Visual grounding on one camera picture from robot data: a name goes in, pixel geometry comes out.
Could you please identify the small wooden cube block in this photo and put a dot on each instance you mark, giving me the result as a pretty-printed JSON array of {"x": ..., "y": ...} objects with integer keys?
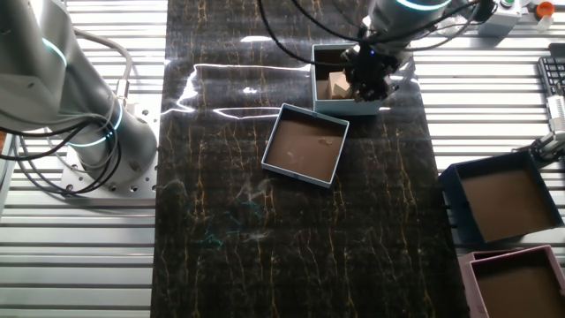
[
  {"x": 337, "y": 78},
  {"x": 342, "y": 92}
]

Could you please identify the gray emergency stop box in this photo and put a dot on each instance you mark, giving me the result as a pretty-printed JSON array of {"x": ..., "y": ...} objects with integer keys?
[{"x": 499, "y": 17}]

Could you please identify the pink gift box lid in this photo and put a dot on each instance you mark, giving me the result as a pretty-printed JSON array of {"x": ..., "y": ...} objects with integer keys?
[{"x": 464, "y": 260}]

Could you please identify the silver ribbed camera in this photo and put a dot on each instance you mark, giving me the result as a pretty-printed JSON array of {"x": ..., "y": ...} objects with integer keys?
[{"x": 557, "y": 112}]

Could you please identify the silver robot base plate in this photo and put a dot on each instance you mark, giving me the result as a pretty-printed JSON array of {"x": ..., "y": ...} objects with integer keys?
[{"x": 145, "y": 119}]

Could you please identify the light blue gift box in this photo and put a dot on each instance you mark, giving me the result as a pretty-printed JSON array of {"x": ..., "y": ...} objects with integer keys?
[{"x": 348, "y": 107}]

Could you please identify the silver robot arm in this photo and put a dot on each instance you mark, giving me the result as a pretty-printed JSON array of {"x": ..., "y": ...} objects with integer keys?
[{"x": 39, "y": 66}]

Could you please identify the dark blue gift box lid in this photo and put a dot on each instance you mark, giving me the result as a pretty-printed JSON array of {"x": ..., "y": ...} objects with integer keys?
[{"x": 448, "y": 194}]

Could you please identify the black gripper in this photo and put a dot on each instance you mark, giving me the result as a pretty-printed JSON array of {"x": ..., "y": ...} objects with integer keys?
[{"x": 371, "y": 66}]

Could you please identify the light blue gift box lid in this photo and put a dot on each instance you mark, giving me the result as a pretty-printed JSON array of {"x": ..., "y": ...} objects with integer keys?
[{"x": 304, "y": 150}]

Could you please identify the dark blue gift box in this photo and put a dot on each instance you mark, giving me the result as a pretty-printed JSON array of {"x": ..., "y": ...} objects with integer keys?
[{"x": 507, "y": 203}]

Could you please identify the pink gift box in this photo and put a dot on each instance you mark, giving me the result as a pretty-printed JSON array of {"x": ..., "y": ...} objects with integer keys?
[{"x": 516, "y": 291}]

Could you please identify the orange capped white bottle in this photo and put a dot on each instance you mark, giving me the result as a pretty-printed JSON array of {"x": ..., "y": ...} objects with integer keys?
[{"x": 545, "y": 11}]

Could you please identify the black computer keyboard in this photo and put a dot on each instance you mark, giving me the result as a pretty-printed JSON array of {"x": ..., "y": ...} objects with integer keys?
[{"x": 552, "y": 73}]

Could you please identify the black marble pattern mat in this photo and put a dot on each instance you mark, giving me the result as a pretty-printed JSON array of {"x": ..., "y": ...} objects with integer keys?
[{"x": 265, "y": 243}]

